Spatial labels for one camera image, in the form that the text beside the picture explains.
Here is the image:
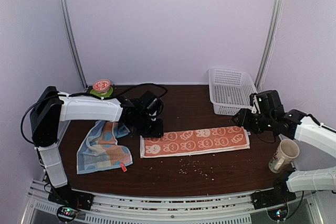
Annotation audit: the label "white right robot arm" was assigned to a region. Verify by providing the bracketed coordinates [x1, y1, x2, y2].
[232, 109, 335, 204]

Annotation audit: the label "beige ceramic mug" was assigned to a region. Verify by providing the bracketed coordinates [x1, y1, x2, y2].
[268, 139, 300, 174]

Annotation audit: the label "scattered rice crumbs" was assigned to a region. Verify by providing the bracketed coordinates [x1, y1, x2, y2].
[144, 154, 219, 182]

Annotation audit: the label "left aluminium frame post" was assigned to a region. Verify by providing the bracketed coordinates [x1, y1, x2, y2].
[60, 0, 88, 90]

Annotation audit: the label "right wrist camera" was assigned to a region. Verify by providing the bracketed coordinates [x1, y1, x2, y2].
[250, 90, 285, 115]

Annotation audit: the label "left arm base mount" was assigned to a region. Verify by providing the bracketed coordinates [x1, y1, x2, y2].
[48, 185, 94, 223]

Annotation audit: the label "red patterned small bowl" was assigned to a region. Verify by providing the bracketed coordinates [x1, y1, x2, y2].
[92, 79, 111, 94]

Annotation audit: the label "aluminium frame post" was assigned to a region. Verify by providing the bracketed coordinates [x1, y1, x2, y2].
[255, 0, 284, 91]
[60, 0, 88, 90]

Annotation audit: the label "right aluminium frame post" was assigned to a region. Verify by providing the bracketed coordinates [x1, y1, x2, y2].
[255, 0, 284, 91]

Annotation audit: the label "blue patchwork towel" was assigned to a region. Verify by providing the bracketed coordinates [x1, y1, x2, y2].
[77, 120, 133, 175]

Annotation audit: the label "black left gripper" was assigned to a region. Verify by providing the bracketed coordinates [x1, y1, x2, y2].
[134, 113, 164, 138]

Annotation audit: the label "aluminium front rail base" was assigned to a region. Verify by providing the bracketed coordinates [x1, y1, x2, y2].
[20, 178, 323, 224]

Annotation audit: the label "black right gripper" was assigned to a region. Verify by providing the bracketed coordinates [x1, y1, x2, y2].
[232, 108, 274, 134]

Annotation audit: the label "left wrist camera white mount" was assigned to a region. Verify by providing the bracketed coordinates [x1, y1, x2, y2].
[149, 111, 157, 122]

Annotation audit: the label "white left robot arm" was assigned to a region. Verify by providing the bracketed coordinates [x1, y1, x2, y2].
[28, 86, 164, 205]

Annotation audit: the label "lime green plate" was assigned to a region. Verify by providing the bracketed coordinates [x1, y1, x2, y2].
[89, 86, 113, 97]

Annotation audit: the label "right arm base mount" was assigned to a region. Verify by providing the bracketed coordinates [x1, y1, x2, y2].
[251, 179, 296, 222]

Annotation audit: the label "orange bunny pattern towel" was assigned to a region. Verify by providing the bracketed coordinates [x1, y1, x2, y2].
[140, 126, 250, 158]

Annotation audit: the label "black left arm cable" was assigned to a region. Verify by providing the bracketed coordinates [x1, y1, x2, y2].
[68, 83, 169, 104]

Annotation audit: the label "white plastic basket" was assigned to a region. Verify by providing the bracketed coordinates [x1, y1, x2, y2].
[208, 68, 257, 116]

